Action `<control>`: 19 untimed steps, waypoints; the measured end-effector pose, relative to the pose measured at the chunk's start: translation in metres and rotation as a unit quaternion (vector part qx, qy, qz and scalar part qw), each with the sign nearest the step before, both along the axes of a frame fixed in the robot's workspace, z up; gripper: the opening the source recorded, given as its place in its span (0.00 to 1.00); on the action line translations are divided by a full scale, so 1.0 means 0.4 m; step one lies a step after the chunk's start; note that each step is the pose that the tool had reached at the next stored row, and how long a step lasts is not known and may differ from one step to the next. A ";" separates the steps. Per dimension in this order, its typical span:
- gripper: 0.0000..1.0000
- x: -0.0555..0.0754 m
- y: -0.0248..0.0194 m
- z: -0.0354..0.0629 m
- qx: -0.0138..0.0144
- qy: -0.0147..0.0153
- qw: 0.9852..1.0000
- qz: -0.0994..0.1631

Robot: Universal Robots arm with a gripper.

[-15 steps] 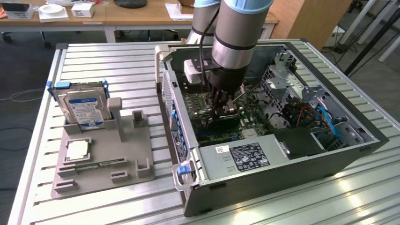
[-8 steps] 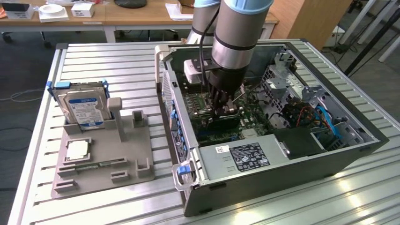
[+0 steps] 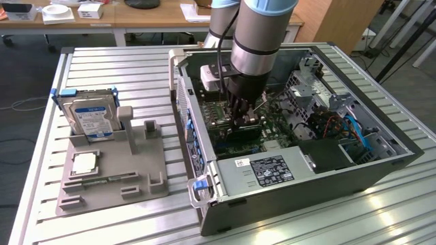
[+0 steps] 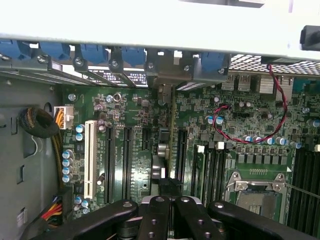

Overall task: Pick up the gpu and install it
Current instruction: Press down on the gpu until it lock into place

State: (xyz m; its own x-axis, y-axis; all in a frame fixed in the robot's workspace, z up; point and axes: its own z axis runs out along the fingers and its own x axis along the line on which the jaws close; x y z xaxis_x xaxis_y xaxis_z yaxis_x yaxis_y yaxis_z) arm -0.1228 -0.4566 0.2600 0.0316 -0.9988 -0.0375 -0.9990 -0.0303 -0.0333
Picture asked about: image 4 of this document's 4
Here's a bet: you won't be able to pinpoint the long black expansion slot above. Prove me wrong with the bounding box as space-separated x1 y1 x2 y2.
122 126 135 201
103 124 116 204
175 128 189 180

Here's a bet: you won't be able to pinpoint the CPU socket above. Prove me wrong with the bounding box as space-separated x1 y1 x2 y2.
226 171 288 225

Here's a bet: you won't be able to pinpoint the short black expansion slot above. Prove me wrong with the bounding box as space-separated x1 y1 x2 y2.
141 126 153 151

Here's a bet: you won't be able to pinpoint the white expansion slot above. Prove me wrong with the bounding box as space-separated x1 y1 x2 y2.
83 119 98 200

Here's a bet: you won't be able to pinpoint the green motherboard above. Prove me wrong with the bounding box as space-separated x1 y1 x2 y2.
59 84 320 240

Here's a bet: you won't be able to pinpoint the thin locking lever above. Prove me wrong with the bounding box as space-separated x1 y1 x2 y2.
283 182 320 200

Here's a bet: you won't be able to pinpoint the white power connector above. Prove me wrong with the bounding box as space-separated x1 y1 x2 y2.
52 105 75 130

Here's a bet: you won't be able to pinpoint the silver USB port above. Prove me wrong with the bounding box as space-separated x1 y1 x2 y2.
237 74 252 92
221 74 236 91

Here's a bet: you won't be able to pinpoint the black open PC case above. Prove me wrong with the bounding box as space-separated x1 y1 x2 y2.
0 37 320 240

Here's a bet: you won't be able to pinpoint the silver finned port block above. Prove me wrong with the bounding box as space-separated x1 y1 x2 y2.
259 75 276 95

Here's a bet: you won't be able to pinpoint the blue slot clip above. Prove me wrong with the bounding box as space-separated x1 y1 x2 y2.
39 41 71 61
0 39 33 61
121 46 147 68
200 52 224 74
79 44 109 65

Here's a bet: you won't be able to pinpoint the metal slot blanking plate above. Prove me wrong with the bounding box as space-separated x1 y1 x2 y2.
108 57 137 88
72 56 121 87

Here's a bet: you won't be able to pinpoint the black lock tab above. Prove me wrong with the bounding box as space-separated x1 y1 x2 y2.
299 24 320 51

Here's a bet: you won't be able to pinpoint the black connector coloured wires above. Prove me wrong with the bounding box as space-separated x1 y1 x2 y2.
39 187 74 222

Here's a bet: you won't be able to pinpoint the red black twisted wire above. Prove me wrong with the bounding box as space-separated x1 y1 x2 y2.
212 63 289 144

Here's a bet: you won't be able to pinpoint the black sleeved cable bundle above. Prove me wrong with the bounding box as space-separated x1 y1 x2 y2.
16 107 65 191

